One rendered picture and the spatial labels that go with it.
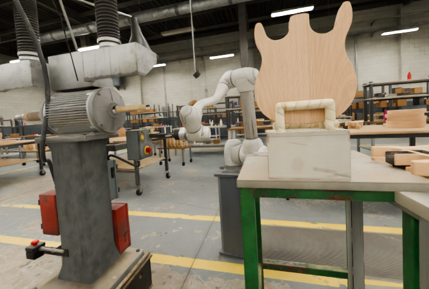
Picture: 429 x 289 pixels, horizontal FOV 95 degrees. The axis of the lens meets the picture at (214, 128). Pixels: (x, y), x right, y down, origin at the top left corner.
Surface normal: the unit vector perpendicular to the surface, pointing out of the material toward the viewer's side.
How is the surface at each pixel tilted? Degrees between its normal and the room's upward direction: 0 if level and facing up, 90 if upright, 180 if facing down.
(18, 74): 90
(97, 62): 90
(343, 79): 90
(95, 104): 83
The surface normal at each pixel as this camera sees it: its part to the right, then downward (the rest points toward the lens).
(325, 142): -0.26, 0.07
